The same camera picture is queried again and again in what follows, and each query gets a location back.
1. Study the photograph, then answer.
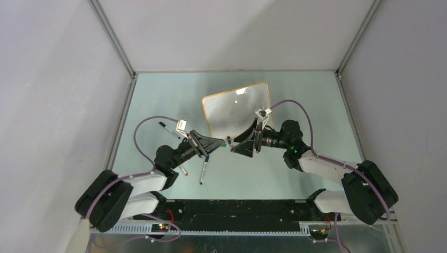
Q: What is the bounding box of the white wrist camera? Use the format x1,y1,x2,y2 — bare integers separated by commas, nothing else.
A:
255,108,271,130
176,119,188,138

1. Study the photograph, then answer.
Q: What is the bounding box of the black marker pen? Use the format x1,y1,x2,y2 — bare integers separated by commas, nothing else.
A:
159,121,181,139

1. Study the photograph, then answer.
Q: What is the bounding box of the right controller circuit board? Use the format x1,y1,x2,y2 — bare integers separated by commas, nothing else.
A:
309,229,330,241

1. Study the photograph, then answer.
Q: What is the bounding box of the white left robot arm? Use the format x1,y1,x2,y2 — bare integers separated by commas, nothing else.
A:
74,130,226,232

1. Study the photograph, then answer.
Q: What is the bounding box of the blue marker pen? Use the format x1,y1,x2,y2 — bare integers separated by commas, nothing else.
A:
199,155,210,185

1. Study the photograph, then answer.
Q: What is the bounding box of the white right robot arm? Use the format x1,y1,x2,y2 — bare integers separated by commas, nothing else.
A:
231,120,399,225

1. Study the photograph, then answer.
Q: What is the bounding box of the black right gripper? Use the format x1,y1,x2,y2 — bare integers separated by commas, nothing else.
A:
231,118,290,157

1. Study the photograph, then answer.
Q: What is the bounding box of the yellow framed whiteboard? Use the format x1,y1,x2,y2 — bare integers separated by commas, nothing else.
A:
202,82,271,139

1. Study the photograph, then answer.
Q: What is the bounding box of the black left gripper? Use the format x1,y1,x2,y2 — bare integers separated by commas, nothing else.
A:
170,130,225,169

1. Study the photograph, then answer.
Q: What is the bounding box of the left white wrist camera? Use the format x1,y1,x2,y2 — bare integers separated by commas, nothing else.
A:
176,119,188,138

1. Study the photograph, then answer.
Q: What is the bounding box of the left aluminium frame post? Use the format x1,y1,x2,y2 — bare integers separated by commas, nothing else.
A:
88,0,136,79

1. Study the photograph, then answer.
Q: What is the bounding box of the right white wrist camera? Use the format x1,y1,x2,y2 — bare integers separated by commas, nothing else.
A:
255,108,271,130

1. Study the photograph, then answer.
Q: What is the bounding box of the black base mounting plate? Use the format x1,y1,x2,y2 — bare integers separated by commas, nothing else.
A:
153,200,326,232

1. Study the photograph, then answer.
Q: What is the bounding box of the aluminium frame post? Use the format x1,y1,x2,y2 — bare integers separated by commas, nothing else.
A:
88,0,136,79
336,0,383,79

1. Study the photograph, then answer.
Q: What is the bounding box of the right aluminium frame post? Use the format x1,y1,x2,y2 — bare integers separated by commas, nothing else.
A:
336,0,383,79

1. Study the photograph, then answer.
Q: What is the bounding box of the controller circuit board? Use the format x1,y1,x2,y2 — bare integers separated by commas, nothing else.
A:
309,229,330,241
151,223,170,233

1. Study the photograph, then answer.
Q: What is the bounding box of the left controller circuit board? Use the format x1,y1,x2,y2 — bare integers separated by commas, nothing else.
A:
151,223,170,233

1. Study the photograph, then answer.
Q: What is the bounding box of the red marker pen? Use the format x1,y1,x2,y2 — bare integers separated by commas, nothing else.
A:
179,165,189,176

